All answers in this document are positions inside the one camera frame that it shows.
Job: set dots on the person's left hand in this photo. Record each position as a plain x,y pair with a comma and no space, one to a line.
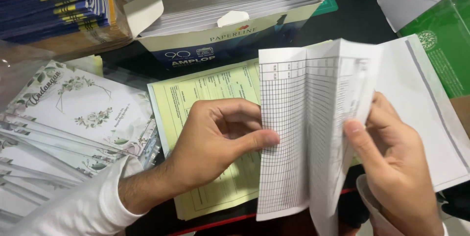
205,148

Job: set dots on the person's right hand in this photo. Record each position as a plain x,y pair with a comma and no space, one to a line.
400,170

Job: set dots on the white gridded paper sheet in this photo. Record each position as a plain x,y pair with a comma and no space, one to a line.
286,118

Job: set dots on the stack of yellow forms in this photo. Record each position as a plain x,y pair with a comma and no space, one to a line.
205,85

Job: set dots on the white envelope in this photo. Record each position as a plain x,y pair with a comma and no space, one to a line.
415,100

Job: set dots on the brown cardboard piece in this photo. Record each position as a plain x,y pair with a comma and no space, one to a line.
462,113

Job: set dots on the blue and white envelope box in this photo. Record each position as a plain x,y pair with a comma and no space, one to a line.
220,45

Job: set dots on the pile of floral invitation cards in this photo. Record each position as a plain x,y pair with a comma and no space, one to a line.
73,118

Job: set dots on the green packet in plastic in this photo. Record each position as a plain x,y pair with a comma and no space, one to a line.
448,38

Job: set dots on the stack of white boxed envelopes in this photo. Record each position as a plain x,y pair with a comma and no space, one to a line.
227,6

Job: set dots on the pale yellow paper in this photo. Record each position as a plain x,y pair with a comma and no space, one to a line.
88,64

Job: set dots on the clear plastic bag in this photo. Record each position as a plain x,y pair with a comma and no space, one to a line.
18,74

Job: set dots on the stack of blue booklets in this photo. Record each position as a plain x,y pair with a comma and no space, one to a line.
47,5

